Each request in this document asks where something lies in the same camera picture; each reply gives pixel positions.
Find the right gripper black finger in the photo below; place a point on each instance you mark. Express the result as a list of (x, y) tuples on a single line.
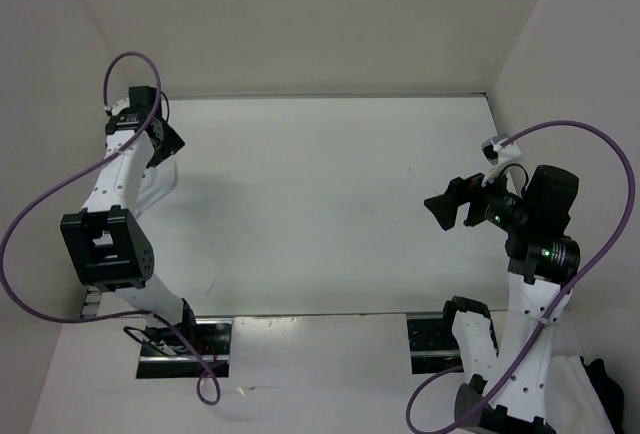
[(459, 187), (444, 208)]

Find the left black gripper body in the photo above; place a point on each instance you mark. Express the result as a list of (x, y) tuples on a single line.
[(157, 156)]

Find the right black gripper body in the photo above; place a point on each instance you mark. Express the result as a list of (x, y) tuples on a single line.
[(499, 204)]

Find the white skirt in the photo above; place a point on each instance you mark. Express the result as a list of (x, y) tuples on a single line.
[(156, 183)]

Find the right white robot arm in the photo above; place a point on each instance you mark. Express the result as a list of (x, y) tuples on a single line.
[(505, 376)]

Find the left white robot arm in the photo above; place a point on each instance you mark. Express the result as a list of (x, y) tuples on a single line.
[(108, 248)]

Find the white cloth pile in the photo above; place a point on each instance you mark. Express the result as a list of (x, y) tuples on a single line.
[(572, 405)]

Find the black cloth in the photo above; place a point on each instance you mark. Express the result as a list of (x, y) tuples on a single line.
[(609, 392)]

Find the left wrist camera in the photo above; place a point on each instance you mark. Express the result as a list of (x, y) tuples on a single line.
[(117, 107)]

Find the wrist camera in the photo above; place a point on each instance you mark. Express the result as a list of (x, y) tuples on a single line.
[(117, 107), (499, 152)]

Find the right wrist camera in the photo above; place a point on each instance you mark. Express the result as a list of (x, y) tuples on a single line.
[(499, 152)]

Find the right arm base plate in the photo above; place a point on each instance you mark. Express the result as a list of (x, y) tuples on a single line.
[(452, 338)]

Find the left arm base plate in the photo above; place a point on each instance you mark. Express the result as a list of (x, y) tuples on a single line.
[(163, 356)]

